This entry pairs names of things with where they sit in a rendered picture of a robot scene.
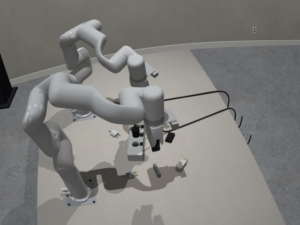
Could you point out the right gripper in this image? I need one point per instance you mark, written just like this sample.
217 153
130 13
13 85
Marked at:
154 135

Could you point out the white rectangular plug with two brass pins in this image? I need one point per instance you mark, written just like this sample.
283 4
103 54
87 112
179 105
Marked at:
181 164

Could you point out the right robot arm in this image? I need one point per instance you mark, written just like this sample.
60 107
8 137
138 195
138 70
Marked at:
136 104

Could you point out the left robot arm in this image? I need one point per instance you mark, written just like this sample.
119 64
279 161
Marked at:
78 60

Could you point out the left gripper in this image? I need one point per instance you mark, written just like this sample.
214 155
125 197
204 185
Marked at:
145 83

